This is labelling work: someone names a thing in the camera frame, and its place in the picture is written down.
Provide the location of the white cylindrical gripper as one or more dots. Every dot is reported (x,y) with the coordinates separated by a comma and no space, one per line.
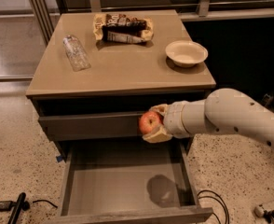
(173,119)

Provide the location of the red apple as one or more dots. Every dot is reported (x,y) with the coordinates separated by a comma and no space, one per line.
(149,121)

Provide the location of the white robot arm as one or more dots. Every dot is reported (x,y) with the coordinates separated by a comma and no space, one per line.
(224,111)

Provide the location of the closed top drawer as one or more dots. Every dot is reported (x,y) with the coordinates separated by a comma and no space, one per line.
(91,126)

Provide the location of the open middle drawer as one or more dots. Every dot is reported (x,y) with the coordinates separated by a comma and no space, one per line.
(127,181)

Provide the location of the grey drawer cabinet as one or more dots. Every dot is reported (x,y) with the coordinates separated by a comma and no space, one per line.
(122,77)

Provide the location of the white bowl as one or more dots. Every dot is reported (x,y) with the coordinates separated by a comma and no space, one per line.
(186,53)

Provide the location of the brown chip bag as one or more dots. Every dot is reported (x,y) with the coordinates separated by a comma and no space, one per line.
(122,28)

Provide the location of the small dark floor box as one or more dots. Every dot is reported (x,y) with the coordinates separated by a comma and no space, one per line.
(267,100)

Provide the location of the clear plastic bottle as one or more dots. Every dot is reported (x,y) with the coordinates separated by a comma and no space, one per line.
(76,54)

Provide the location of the white power strip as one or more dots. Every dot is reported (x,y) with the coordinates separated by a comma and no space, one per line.
(264,209)

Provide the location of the black stick device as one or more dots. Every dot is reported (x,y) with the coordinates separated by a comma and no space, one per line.
(20,205)

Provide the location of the black power adapter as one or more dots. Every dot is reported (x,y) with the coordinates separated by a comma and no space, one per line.
(6,205)

